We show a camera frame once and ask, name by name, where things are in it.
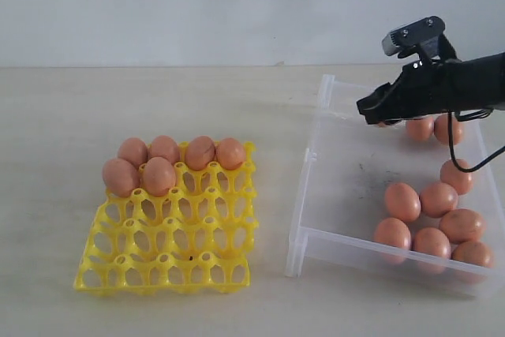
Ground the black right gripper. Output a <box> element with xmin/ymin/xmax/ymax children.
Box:
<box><xmin>357</xmin><ymin>59</ymin><xmax>466</xmax><ymax>125</ymax></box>

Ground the brown egg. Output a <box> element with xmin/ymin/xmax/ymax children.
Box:
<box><xmin>142</xmin><ymin>157</ymin><xmax>177</xmax><ymax>197</ymax></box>
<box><xmin>413</xmin><ymin>227</ymin><xmax>451</xmax><ymax>259</ymax></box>
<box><xmin>433</xmin><ymin>114</ymin><xmax>465</xmax><ymax>146</ymax></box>
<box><xmin>185</xmin><ymin>136</ymin><xmax>215</xmax><ymax>170</ymax></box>
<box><xmin>419</xmin><ymin>182</ymin><xmax>458</xmax><ymax>219</ymax></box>
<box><xmin>148</xmin><ymin>135</ymin><xmax>181</xmax><ymax>164</ymax></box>
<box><xmin>215</xmin><ymin>137</ymin><xmax>246</xmax><ymax>170</ymax></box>
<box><xmin>406</xmin><ymin>116</ymin><xmax>434</xmax><ymax>142</ymax></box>
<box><xmin>439</xmin><ymin>208</ymin><xmax>486</xmax><ymax>245</ymax></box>
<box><xmin>384</xmin><ymin>182</ymin><xmax>421</xmax><ymax>223</ymax></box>
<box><xmin>373</xmin><ymin>217</ymin><xmax>411</xmax><ymax>250</ymax></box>
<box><xmin>117</xmin><ymin>137</ymin><xmax>148</xmax><ymax>169</ymax></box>
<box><xmin>102</xmin><ymin>158</ymin><xmax>140</xmax><ymax>197</ymax></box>
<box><xmin>451</xmin><ymin>241</ymin><xmax>494</xmax><ymax>268</ymax></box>
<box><xmin>440</xmin><ymin>159</ymin><xmax>473</xmax><ymax>195</ymax></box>

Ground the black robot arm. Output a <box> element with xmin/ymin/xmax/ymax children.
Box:
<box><xmin>357</xmin><ymin>54</ymin><xmax>504</xmax><ymax>125</ymax></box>

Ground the clear plastic bin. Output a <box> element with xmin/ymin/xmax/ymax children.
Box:
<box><xmin>285</xmin><ymin>75</ymin><xmax>504</xmax><ymax>297</ymax></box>

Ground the yellow plastic egg tray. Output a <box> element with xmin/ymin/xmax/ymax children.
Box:
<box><xmin>73</xmin><ymin>141</ymin><xmax>259</xmax><ymax>295</ymax></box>

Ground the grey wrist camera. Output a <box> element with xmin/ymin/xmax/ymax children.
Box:
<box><xmin>381</xmin><ymin>16</ymin><xmax>458</xmax><ymax>62</ymax></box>

